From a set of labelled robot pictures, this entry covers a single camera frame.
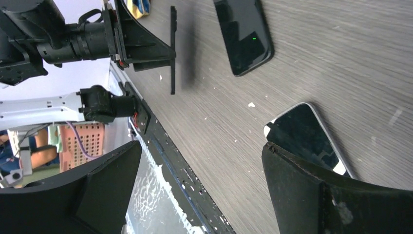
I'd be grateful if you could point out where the pink perforated basket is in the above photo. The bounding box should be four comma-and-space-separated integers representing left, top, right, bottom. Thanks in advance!
59, 122, 105, 173

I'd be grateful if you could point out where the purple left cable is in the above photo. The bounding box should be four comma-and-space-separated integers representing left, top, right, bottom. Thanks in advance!
65, 121, 97, 159

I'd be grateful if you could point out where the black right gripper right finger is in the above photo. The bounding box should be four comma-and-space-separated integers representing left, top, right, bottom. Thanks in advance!
262, 142, 413, 234

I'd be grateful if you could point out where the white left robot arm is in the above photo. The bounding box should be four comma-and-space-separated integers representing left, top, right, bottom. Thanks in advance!
0, 0, 177, 88

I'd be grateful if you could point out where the white-edged smartphone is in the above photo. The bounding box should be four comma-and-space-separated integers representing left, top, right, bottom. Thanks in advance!
263, 102, 357, 179

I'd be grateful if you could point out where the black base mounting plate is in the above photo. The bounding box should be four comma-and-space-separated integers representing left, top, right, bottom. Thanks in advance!
124, 81, 234, 234

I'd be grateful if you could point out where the small black smartphone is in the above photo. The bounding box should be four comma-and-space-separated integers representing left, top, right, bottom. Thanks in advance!
214, 0, 275, 77

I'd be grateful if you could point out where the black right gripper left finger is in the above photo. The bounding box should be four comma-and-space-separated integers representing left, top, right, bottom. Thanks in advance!
0, 141, 142, 234

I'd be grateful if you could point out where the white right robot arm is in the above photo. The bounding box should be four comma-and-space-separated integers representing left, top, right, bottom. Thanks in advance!
0, 86, 413, 234

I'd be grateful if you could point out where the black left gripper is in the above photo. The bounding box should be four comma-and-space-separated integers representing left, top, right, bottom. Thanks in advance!
102, 0, 177, 95

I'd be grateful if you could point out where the person in background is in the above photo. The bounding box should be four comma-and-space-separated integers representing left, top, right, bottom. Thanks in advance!
0, 128, 59, 176

